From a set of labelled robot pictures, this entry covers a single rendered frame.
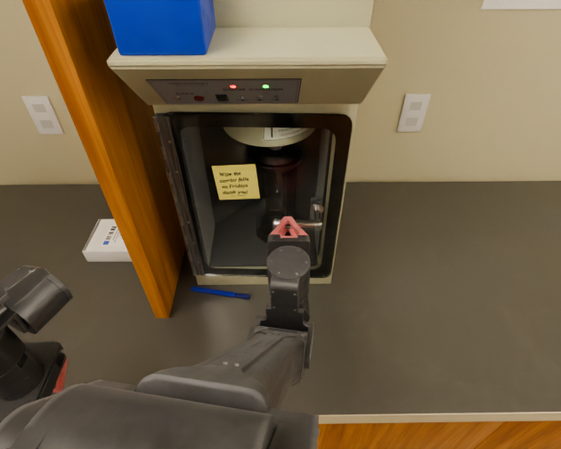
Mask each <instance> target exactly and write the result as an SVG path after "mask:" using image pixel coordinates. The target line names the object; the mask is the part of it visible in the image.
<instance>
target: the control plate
mask: <svg viewBox="0 0 561 449"><path fill-rule="evenodd" d="M301 80H302V78H268V79H146V81H147V82H148V83H149V84H150V85H151V86H152V88H153V89H154V90H155V91H156V92H157V93H158V95H159V96H160V97H161V98H162V99H163V101H164V102H165V103H166V104H188V103H298V97H299V92H300V86H301ZM229 85H236V86H237V87H236V88H230V87H229ZM262 85H269V86H270V87H268V88H263V87H262ZM215 94H227V96H228V99H229V101H227V102H219V101H218V100H217V99H216V97H215ZM258 95H260V96H263V98H261V101H258V98H256V97H257V96H258ZM275 95H278V96H279V97H280V98H278V99H279V100H278V101H275V98H273V97H274V96H275ZM175 96H179V97H181V98H182V99H180V100H176V99H174V97H175ZM194 96H203V97H204V101H202V102H198V101H195V100H194ZM239 96H245V98H244V101H241V100H240V98H239Z"/></svg>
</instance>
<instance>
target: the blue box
mask: <svg viewBox="0 0 561 449"><path fill-rule="evenodd" d="M104 3H105V6H106V10H107V13H108V16H109V19H110V25H111V28H112V31H113V34H114V37H115V40H116V44H117V47H118V52H119V54H120V55H205V54H206V53H207V49H208V48H209V45H210V42H211V39H212V37H213V35H214V32H215V11H214V3H213V0H104Z"/></svg>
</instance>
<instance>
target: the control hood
mask: <svg viewBox="0 0 561 449"><path fill-rule="evenodd" d="M107 63H108V66H109V67H110V68H111V69H112V70H113V71H114V72H115V73H116V74H117V75H118V76H119V77H120V78H121V79H122V80H123V81H124V82H125V83H126V84H127V85H128V86H129V87H130V88H131V89H132V90H133V91H134V92H135V93H136V94H137V95H138V96H139V97H140V98H141V99H142V100H143V101H144V102H146V103H147V104H148V105H220V104H361V103H362V102H363V100H364V99H365V97H366V96H367V94H368V93H369V91H370V89H371V88H372V87H373V85H374V84H375V82H376V81H377V79H378V77H379V76H380V74H381V73H382V71H383V70H384V68H385V67H386V65H387V57H386V56H385V54H384V52H383V51H382V49H381V47H380V46H379V44H378V41H377V40H376V38H375V37H374V36H373V34H372V32H371V30H370V29H369V27H311V28H215V32H214V35H213V37H212V39H211V42H210V45H209V48H208V49H207V53H206V54H205V55H120V54H119V52H118V49H116V50H115V51H114V52H113V54H112V55H111V56H110V57H109V59H108V60H107ZM268 78H302V80H301V86H300V92H299V97H298V103H188V104H166V103H165V102H164V101H163V99H162V98H161V97H160V96H159V95H158V93H157V92H156V91H155V90H154V89H153V88H152V86H151V85H150V84H149V83H148V82H147V81H146V79H268Z"/></svg>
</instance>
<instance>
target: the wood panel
mask: <svg viewBox="0 0 561 449"><path fill-rule="evenodd" d="M22 2H23V4H24V6H25V9H26V11H27V13H28V16H29V18H30V21H31V23H32V25H33V28H34V30H35V32H36V34H37V38H38V40H39V42H40V45H41V46H42V49H43V51H44V53H45V57H46V59H47V61H48V63H49V66H50V68H51V70H52V73H53V75H54V78H55V80H56V83H57V85H58V87H59V89H60V91H61V95H62V97H63V100H64V101H65V103H66V106H67V108H68V110H69V114H70V116H71V118H72V120H73V123H74V125H75V127H76V130H77V132H78V135H79V137H80V140H81V142H82V144H83V146H84V148H85V152H86V154H87V157H88V158H89V160H90V163H91V165H92V167H93V171H94V173H95V175H96V177H97V180H98V182H99V184H100V186H101V188H102V192H103V194H104V197H105V199H106V201H107V203H108V205H109V207H110V211H111V214H112V215H113V217H114V220H115V222H116V224H117V227H118V230H119V232H120V234H121V237H122V239H123V241H124V243H125V245H126V249H127V251H128V254H129V256H130V258H131V260H132V262H133V265H134V268H135V271H136V272H137V274H138V277H139V279H140V282H141V284H142V287H143V289H144V291H145V294H146V296H147V298H148V300H149V302H150V306H151V308H152V311H153V313H154V314H155V317H156V318H169V316H170V312H171V308H172V305H173V300H174V296H175V289H176V285H177V282H178V278H179V273H180V270H181V266H182V262H183V255H184V251H185V247H186V246H185V242H184V238H183V233H182V229H181V226H180V222H179V218H178V215H177V211H176V207H175V202H174V198H173V194H172V191H171V187H170V183H169V180H168V176H167V171H166V167H165V163H164V160H163V156H162V152H161V149H160V146H159V139H158V136H157V132H156V128H155V125H154V121H153V118H152V117H153V116H155V112H154V109H153V105H148V104H147V103H146V102H144V101H143V100H142V99H141V98H140V97H139V96H138V95H137V94H136V93H135V92H134V91H133V90H132V89H131V88H130V87H129V86H128V85H127V84H126V83H125V82H124V81H123V80H122V79H121V78H120V77H119V76H118V75H117V74H116V73H115V72H114V71H113V70H112V69H111V68H110V67H109V66H108V63H107V60H108V59H109V57H110V56H111V55H112V54H113V52H114V51H115V50H116V49H117V48H118V47H117V44H116V40H115V37H114V34H113V31H112V28H111V25H110V19H109V16H108V13H107V10H106V6H105V3H104V0H22Z"/></svg>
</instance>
